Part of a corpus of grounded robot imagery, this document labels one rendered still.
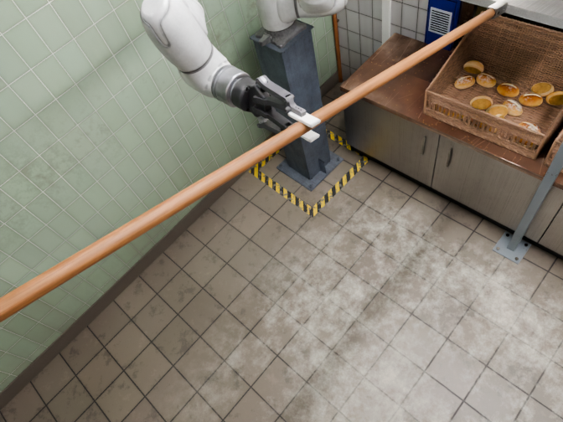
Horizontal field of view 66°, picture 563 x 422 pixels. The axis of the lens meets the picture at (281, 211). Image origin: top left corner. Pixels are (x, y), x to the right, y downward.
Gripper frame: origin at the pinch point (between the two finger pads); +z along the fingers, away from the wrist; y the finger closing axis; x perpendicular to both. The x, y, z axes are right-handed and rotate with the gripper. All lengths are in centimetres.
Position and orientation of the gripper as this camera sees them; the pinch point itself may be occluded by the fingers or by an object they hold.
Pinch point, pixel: (303, 125)
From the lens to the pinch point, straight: 96.5
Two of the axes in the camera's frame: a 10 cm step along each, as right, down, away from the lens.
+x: -6.9, 5.1, -5.1
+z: 7.2, 5.0, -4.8
